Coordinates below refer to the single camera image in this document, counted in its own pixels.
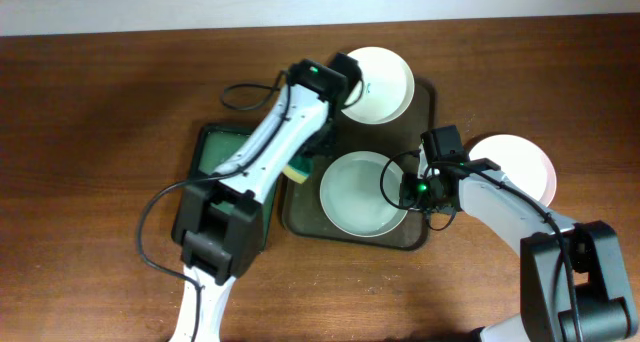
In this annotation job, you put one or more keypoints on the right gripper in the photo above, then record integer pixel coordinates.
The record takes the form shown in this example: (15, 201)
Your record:
(409, 198)

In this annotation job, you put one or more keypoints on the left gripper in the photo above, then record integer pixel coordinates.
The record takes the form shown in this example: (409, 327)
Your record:
(330, 147)

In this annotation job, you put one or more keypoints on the green yellow sponge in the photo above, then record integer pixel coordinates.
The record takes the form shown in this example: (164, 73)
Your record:
(298, 169)

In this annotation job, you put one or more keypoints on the pale green plate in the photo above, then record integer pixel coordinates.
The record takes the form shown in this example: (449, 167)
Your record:
(359, 193)

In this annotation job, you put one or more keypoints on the white plate top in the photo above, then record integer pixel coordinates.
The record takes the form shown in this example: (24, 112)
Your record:
(386, 90)

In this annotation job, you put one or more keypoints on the white plate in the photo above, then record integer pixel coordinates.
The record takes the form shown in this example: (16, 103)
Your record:
(524, 163)
(386, 90)

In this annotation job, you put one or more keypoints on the white plate bottom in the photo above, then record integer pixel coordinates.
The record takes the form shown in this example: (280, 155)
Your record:
(524, 163)

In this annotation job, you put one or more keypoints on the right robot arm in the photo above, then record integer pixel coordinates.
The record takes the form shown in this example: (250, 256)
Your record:
(573, 281)

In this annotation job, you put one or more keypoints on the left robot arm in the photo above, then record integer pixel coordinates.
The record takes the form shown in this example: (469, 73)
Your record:
(219, 225)

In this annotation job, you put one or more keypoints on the brown serving tray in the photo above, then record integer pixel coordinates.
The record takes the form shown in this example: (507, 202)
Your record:
(302, 213)

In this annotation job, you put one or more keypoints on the dark green water tray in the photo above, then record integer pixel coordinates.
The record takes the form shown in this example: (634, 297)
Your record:
(215, 144)

